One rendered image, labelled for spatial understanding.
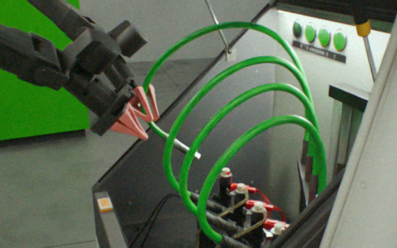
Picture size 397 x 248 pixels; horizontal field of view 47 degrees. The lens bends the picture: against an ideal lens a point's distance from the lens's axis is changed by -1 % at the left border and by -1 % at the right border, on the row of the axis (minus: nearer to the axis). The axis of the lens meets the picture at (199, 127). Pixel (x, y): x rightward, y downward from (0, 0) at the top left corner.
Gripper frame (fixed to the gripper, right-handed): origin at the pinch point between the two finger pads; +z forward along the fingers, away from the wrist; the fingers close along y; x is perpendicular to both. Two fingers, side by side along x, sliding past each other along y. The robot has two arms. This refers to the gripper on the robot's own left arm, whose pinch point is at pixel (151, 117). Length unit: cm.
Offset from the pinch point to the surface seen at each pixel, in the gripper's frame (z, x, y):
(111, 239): 16.3, 23.4, -6.7
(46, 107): -131, 186, 229
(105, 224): 12.1, 26.1, -1.9
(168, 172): 14.2, -3.8, -16.4
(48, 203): -44, 172, 148
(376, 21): 15, -49, 2
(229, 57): -5.2, -15.9, 28.3
